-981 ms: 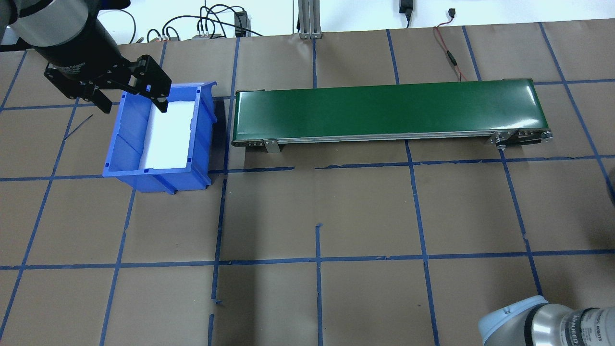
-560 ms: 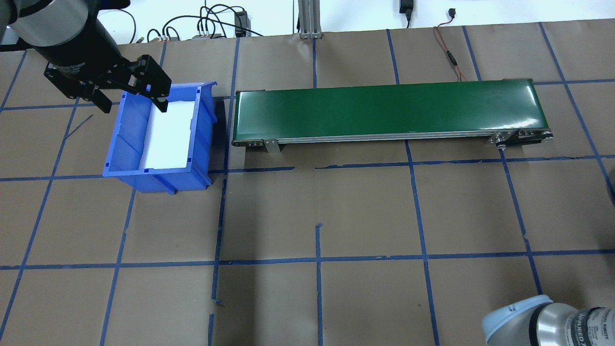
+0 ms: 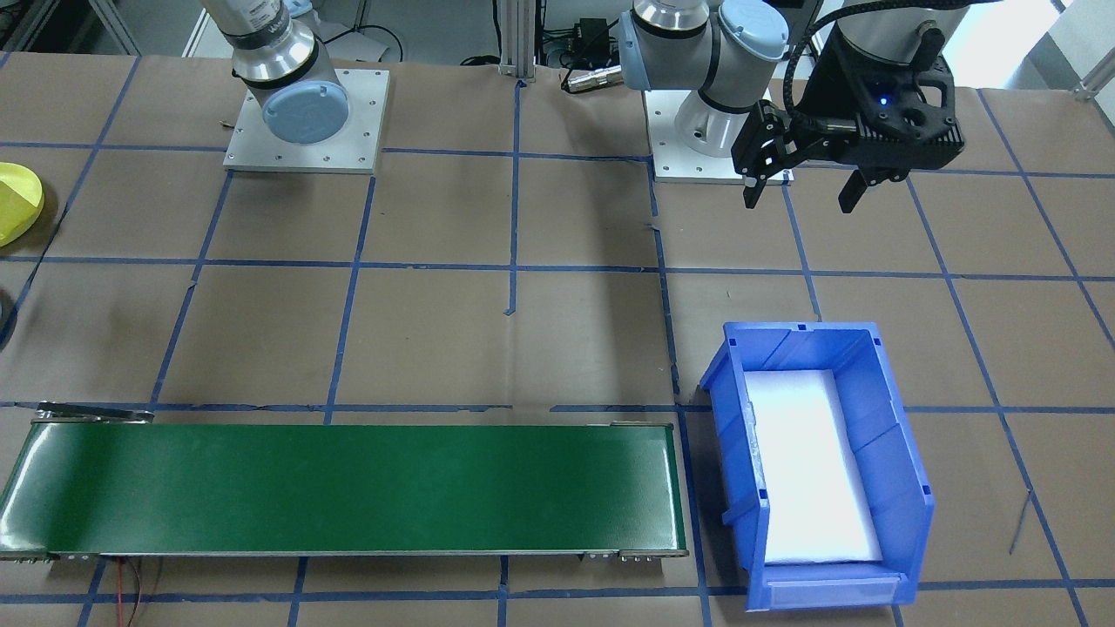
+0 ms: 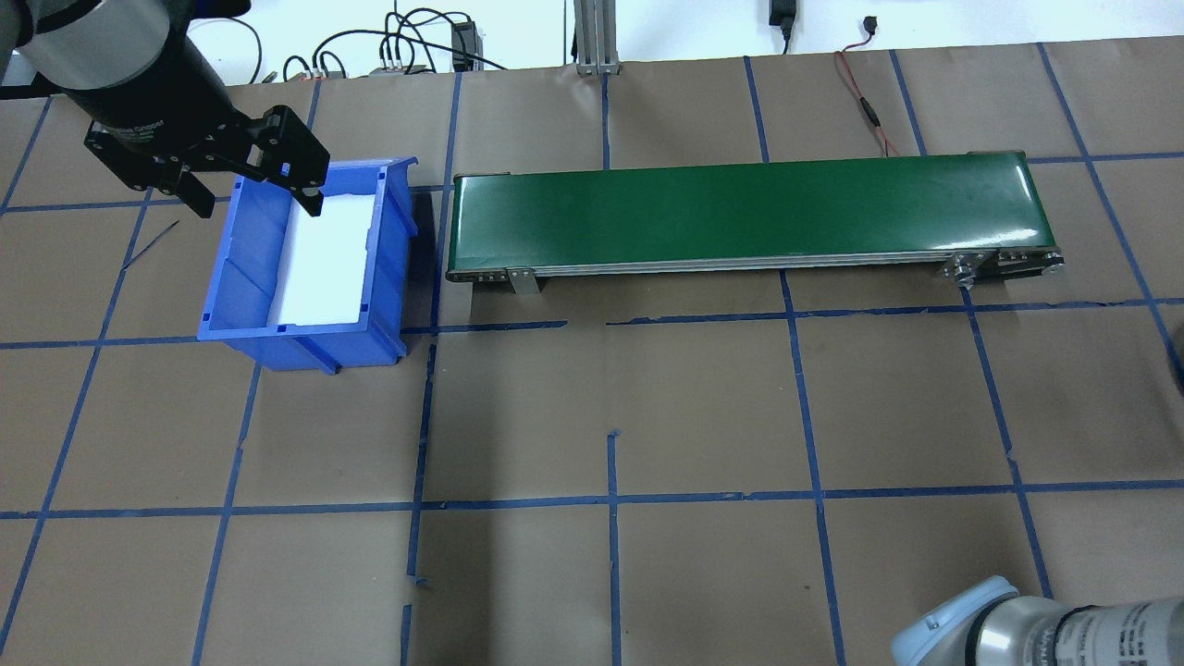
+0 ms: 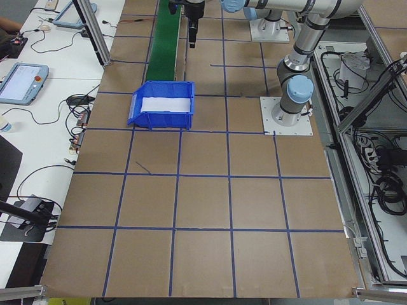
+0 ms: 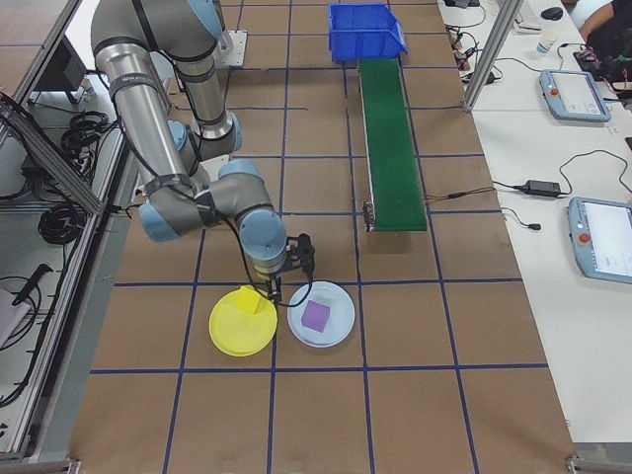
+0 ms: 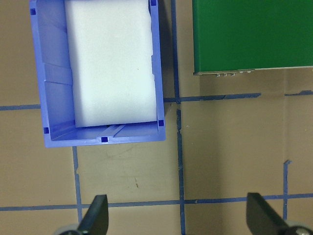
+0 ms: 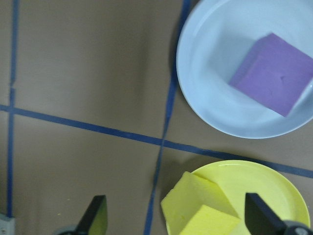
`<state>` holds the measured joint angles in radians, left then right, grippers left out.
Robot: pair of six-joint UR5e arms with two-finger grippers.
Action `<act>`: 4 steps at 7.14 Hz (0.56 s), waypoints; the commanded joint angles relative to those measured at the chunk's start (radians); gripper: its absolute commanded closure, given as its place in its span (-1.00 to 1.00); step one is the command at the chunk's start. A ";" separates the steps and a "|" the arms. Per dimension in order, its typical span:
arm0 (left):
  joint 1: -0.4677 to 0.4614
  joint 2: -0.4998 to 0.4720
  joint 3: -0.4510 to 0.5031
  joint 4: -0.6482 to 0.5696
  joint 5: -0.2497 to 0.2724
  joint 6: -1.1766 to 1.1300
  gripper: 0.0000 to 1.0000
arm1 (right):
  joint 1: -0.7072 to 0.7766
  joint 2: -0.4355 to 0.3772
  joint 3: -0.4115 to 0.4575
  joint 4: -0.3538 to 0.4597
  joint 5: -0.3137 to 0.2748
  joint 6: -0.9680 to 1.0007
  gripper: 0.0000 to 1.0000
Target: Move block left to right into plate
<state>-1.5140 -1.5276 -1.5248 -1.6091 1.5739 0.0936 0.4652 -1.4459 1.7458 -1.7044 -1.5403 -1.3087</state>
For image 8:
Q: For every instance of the yellow foam block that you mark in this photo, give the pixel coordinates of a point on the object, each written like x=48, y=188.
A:
x=195, y=198

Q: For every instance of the yellow round plate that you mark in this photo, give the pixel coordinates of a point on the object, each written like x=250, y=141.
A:
x=266, y=181

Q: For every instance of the purple foam block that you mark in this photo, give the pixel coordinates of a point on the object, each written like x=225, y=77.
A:
x=271, y=73

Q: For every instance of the white round bowl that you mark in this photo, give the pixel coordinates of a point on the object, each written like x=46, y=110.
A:
x=207, y=73

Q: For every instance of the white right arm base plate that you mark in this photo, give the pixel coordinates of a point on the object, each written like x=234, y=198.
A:
x=6, y=224

